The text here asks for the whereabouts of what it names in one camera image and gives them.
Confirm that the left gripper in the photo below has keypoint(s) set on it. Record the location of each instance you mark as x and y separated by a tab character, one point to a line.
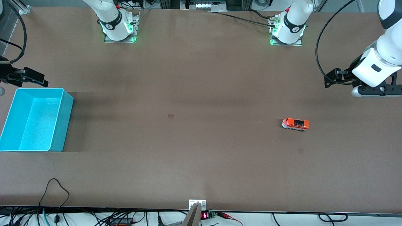
344	76

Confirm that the orange power strip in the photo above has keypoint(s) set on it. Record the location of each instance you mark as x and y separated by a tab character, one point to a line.
119	224

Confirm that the blue plastic box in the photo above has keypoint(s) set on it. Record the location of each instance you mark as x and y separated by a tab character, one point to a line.
59	125

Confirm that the red LED display module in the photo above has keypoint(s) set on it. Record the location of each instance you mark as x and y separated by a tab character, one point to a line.
204	215

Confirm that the grey control unit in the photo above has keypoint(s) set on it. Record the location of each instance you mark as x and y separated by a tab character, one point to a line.
204	5

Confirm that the orange toy bus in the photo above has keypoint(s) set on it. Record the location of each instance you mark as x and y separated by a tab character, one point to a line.
296	124

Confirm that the grey metal bar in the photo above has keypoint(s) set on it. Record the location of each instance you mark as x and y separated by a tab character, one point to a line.
193	218

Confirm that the white metal bracket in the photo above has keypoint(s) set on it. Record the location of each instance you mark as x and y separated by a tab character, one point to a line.
193	202

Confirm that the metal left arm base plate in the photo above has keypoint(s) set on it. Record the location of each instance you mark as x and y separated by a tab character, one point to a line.
298	44

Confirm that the aluminium frame profile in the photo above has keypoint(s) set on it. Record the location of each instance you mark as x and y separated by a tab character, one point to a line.
320	5
25	8

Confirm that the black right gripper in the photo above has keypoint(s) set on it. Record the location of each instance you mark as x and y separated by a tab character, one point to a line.
7	74

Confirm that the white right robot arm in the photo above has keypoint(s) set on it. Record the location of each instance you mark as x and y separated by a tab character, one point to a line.
110	18

